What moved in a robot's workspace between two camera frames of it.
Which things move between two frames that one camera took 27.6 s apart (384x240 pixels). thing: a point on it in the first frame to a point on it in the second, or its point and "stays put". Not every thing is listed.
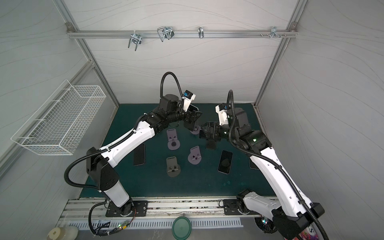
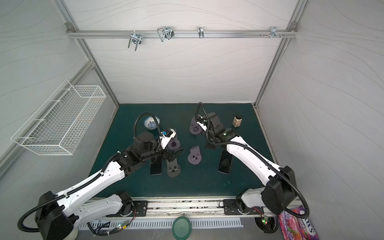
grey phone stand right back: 196,130 stays put
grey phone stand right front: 194,157 stays put
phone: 192,107 to 156,165
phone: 225,162 stays put
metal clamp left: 134,38 stays put
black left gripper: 190,118 to 171,156
